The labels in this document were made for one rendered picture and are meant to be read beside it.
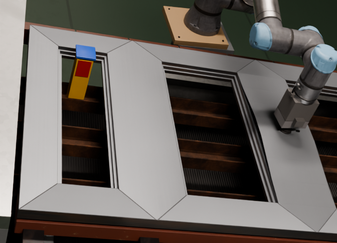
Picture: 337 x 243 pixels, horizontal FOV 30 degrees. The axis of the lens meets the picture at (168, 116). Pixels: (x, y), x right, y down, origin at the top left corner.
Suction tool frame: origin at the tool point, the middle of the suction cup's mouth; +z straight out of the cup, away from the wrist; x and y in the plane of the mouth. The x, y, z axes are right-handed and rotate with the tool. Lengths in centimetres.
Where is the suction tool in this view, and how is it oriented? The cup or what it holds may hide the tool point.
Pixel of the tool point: (283, 132)
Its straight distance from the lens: 196.7
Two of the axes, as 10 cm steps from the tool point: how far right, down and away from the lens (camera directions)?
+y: 9.3, 0.2, 3.7
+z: -2.7, 7.2, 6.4
